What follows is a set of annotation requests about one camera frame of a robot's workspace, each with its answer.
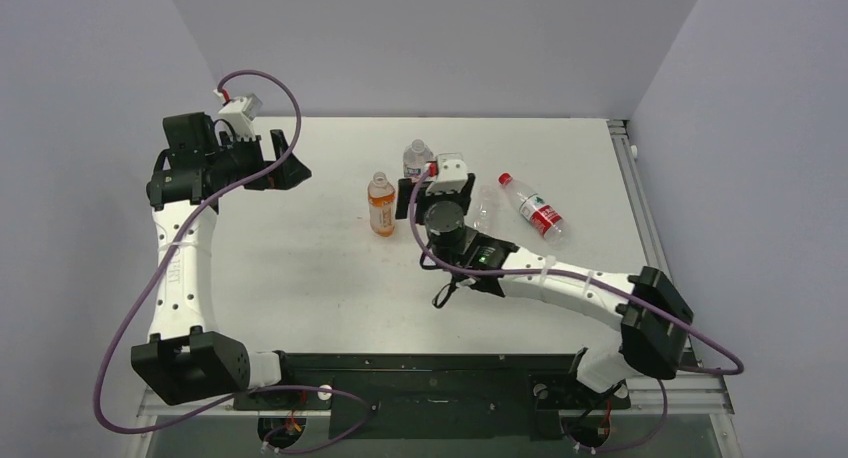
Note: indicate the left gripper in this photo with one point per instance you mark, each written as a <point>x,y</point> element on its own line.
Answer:
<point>280,177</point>

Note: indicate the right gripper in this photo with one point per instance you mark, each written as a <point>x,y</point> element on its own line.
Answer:
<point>411,203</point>

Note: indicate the clear crushed bottle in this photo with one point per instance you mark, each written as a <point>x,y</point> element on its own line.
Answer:
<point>487,206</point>

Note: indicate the clear blue-label bottle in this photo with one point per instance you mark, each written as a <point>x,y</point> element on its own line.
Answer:
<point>415,159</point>

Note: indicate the orange tea bottle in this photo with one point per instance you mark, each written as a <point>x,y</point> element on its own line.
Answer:
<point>381,195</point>

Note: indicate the red-cap water bottle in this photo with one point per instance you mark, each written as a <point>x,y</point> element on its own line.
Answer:
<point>542,216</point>

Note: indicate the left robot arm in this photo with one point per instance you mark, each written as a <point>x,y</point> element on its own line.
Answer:
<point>185,357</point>

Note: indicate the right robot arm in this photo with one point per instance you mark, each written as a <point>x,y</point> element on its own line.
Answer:
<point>645,308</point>

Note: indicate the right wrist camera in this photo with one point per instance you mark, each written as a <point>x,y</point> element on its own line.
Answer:
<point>448,175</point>

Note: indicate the aluminium frame rail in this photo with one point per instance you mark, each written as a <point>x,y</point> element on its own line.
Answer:
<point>697,392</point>

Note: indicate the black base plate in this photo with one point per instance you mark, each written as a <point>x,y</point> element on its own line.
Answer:
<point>438,396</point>

